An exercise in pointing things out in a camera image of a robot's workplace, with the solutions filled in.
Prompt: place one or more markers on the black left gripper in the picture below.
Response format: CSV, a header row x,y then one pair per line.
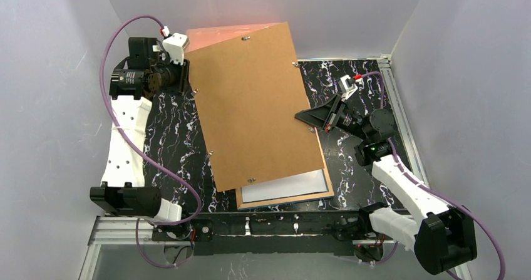
x,y
183,76

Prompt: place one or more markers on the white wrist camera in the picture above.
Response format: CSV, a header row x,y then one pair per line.
x,y
348,86
175,45

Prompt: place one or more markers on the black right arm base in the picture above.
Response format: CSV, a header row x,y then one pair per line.
x,y
370,247

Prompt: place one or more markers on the aluminium right side rail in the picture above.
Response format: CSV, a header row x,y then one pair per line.
x,y
409,145

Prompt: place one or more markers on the translucent pink plastic storage box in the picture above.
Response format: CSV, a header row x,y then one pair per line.
x,y
202,37

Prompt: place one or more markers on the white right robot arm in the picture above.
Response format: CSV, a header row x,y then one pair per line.
x,y
441,235

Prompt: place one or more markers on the aluminium rail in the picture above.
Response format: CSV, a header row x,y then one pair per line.
x,y
233,233
409,145

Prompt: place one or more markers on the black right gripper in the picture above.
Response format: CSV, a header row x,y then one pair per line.
x,y
332,114

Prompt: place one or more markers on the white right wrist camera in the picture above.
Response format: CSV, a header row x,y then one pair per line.
x,y
348,86

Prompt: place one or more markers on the blue wooden picture frame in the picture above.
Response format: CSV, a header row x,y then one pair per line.
x,y
290,199

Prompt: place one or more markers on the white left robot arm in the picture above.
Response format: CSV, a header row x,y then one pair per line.
x,y
151,65

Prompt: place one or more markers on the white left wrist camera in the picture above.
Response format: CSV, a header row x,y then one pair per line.
x,y
175,45

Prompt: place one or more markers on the brown cardboard backing board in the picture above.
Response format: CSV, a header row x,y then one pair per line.
x,y
247,92

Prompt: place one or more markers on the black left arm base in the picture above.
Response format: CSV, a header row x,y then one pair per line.
x,y
179,241

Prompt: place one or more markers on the aluminium front rail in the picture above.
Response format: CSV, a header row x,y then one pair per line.
x,y
233,233

